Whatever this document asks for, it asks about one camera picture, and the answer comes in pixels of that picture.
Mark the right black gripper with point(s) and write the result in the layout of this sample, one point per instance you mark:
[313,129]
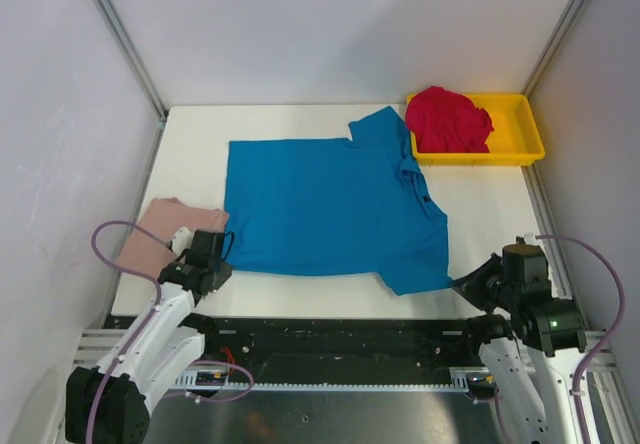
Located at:
[470,284]

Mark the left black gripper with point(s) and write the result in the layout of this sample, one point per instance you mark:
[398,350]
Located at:
[225,272]

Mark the blue t shirt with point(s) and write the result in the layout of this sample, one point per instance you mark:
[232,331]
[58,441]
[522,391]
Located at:
[337,206]

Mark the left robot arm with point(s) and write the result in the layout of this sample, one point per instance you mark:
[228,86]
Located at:
[113,401]

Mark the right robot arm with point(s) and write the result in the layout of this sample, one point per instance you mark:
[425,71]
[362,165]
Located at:
[532,344]

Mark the folded pink t shirt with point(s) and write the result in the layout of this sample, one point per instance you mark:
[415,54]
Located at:
[163,218]

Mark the yellow plastic tray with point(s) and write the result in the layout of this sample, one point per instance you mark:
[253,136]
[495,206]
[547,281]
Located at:
[515,140]

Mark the red t shirt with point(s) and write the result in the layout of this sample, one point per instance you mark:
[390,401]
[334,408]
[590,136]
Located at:
[443,121]

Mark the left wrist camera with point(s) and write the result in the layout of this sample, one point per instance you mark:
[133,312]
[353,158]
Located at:
[181,240]

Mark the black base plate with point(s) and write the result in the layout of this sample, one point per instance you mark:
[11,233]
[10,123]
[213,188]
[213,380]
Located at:
[342,354]

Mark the right aluminium frame post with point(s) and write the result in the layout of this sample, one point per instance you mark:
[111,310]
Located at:
[568,19]

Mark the aluminium frame post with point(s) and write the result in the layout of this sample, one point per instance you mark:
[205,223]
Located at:
[568,19]
[131,55]

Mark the left aluminium frame post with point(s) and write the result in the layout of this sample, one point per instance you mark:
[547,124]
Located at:
[131,55]

